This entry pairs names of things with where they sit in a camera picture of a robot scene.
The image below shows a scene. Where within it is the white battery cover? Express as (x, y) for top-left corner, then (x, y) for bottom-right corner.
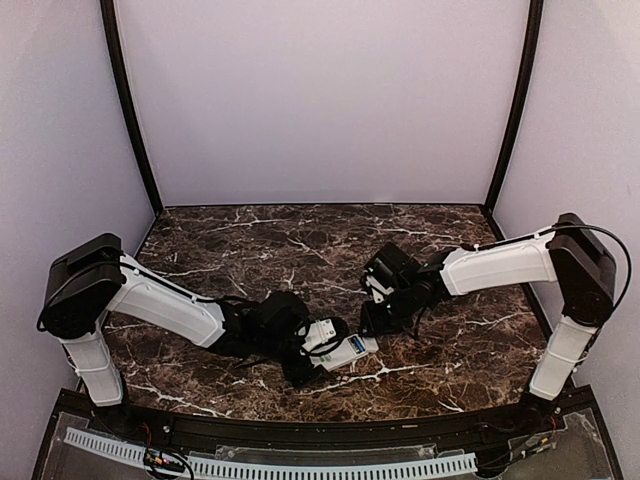
(362, 337), (379, 353)

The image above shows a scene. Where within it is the blue AAA battery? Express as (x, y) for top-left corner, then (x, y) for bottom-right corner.
(349, 336), (366, 354)

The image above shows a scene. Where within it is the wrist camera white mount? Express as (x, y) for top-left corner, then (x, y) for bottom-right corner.
(361, 274), (394, 304)
(301, 317), (349, 356)

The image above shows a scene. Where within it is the black frame post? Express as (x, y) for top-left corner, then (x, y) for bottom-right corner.
(99, 0), (164, 216)
(483, 0), (544, 215)

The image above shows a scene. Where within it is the white slotted cable duct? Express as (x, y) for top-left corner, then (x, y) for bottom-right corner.
(63, 427), (478, 479)

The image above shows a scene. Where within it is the left black frame post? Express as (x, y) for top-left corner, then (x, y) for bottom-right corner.
(99, 0), (164, 216)

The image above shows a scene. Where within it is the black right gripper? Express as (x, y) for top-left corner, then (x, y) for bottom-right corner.
(358, 283), (419, 338)

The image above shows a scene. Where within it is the black front rail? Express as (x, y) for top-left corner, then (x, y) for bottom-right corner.
(47, 387), (607, 452)

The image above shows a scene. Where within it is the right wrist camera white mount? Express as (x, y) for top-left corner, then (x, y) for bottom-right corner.
(361, 274), (394, 304)

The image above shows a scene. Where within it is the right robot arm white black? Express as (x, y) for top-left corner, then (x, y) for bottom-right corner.
(359, 213), (631, 434)

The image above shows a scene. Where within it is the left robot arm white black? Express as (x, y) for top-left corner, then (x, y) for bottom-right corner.
(36, 233), (324, 436)

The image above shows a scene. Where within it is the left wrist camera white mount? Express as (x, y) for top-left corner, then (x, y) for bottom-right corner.
(301, 317), (349, 356)

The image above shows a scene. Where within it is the white remote control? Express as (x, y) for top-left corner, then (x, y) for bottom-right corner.
(311, 334), (372, 372)

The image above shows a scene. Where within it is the right black frame post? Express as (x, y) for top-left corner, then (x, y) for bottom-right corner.
(483, 0), (544, 215)

